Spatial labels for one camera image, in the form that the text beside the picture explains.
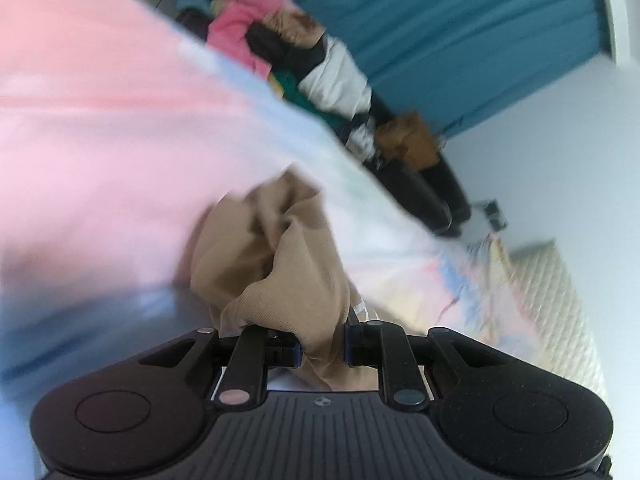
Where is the brown fuzzy garment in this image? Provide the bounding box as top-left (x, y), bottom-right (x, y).
top-left (262, 9), bottom-right (327, 50)

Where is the white garment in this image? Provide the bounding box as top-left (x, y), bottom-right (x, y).
top-left (299, 35), bottom-right (372, 116)

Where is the black garment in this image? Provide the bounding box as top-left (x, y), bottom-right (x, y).
top-left (245, 25), bottom-right (326, 81)

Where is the cream quilted pillow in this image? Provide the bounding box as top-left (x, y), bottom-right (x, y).
top-left (507, 240), bottom-right (608, 401)

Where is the teal curtain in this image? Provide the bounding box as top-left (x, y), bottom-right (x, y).
top-left (260, 0), bottom-right (615, 137)

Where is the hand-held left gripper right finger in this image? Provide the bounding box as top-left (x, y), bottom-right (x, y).
top-left (344, 321), bottom-right (501, 407)

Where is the brown bag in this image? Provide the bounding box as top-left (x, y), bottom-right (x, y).
top-left (375, 111), bottom-right (447, 172)

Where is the pastel bed blanket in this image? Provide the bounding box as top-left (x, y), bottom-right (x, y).
top-left (0, 0), bottom-right (548, 411)

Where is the tan garment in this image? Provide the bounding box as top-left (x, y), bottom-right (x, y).
top-left (190, 170), bottom-right (382, 393)

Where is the green garment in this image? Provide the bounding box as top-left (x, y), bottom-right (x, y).
top-left (270, 70), bottom-right (346, 128)

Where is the dark cloth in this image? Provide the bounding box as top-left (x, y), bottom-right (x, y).
top-left (367, 152), bottom-right (473, 237)

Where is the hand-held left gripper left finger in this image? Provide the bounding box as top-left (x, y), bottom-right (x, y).
top-left (139, 326), bottom-right (303, 407)

